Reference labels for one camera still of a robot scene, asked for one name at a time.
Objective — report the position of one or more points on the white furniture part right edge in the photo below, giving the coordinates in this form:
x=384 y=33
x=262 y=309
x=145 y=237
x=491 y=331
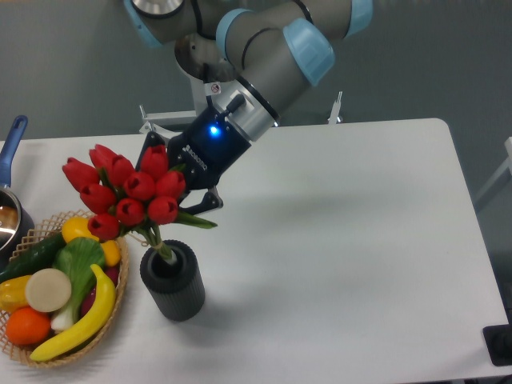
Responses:
x=498 y=179

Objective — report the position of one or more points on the woven wicker basket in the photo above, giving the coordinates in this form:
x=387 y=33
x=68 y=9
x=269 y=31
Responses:
x=43 y=230

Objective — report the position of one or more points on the yellow bell pepper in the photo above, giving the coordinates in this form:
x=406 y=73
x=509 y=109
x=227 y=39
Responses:
x=13 y=295

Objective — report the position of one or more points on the yellow lemon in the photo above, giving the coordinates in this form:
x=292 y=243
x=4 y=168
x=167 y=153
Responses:
x=77 y=227

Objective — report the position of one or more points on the purple red vegetable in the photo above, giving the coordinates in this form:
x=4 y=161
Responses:
x=113 y=273

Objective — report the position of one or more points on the black device at table edge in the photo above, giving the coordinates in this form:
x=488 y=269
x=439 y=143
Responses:
x=498 y=343

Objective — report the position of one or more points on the yellow plastic banana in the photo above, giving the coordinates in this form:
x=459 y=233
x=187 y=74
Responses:
x=86 y=327

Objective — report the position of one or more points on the red tulip bouquet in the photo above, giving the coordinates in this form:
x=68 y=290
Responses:
x=128 y=199

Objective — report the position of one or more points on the green bok choy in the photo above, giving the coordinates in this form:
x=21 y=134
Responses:
x=74 y=260

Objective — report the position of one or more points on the orange plastic fruit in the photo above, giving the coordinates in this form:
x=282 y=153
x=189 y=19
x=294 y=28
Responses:
x=26 y=326

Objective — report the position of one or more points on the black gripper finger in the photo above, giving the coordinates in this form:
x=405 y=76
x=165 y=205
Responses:
x=211 y=200
x=150 y=146

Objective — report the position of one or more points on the round beige disc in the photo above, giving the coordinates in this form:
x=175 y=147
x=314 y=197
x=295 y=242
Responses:
x=48 y=290

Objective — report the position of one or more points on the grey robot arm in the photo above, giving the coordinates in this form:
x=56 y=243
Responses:
x=230 y=26

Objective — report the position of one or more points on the dark grey ribbed vase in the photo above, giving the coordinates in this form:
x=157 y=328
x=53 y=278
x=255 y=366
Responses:
x=176 y=288

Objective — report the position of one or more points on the dark green cucumber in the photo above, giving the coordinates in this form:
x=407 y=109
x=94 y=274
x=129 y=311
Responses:
x=39 y=256

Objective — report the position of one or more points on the blue handled saucepan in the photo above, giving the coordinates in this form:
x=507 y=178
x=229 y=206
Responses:
x=15 y=221

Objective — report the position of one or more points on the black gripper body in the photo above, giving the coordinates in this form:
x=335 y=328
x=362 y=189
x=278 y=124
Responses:
x=206 y=148

